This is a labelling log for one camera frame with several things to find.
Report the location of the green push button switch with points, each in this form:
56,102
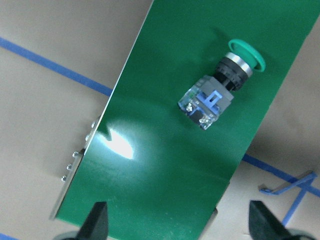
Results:
210,96

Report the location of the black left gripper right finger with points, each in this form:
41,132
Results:
263,225

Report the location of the green conveyor belt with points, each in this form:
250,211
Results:
161,174

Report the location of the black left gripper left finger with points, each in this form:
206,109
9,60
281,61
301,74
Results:
95,227

